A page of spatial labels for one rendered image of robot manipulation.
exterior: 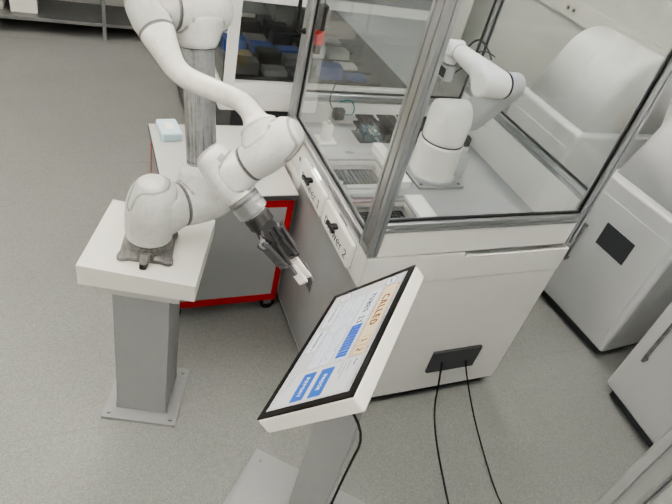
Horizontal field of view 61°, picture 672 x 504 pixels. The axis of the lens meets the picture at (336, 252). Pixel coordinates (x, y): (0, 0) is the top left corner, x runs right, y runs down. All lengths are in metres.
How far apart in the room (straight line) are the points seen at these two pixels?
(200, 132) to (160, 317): 0.68
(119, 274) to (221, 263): 0.85
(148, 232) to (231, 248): 0.82
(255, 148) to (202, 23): 0.51
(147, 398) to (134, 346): 0.32
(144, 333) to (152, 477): 0.58
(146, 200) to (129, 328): 0.56
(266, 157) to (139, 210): 0.58
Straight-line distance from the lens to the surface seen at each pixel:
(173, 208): 1.90
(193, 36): 1.84
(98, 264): 2.00
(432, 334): 2.52
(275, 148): 1.44
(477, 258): 2.28
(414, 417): 2.81
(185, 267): 2.00
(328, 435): 1.69
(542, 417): 3.14
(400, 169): 1.81
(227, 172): 1.49
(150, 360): 2.34
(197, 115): 1.91
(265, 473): 2.46
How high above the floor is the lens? 2.17
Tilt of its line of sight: 38 degrees down
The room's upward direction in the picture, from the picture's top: 15 degrees clockwise
